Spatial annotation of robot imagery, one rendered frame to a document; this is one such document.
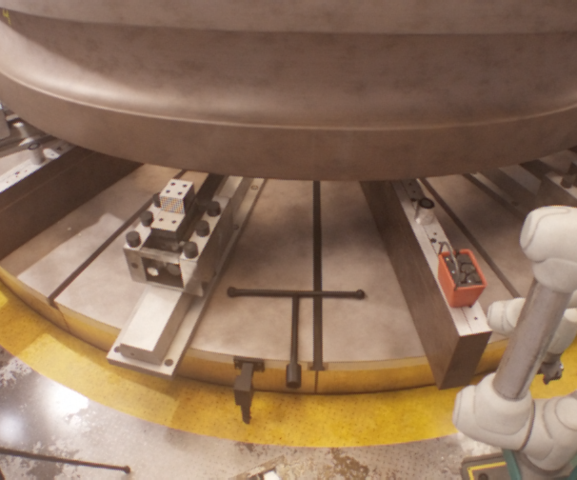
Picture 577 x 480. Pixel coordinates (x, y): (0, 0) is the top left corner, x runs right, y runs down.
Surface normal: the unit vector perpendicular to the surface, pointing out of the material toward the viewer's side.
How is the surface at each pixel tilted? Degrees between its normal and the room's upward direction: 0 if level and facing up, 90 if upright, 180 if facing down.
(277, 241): 0
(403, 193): 0
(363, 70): 90
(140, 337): 0
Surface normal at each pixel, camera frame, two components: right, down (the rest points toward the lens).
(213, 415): 0.00, -0.73
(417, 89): 0.15, 0.41
